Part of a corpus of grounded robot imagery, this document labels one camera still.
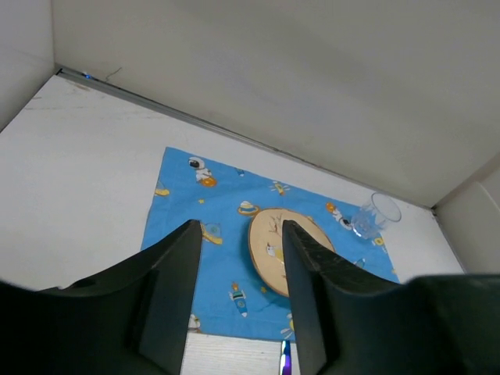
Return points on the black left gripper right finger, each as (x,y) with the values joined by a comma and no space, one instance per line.
(349,321)

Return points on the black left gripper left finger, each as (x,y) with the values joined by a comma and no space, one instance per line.
(131,318)

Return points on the blue space-print cloth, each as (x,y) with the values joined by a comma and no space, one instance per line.
(231,299)

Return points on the clear plastic cup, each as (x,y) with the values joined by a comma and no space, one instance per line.
(373,217)

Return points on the iridescent knife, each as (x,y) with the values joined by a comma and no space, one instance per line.
(285,366)

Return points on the beige bird-pattern plate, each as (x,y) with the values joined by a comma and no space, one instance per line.
(265,244)

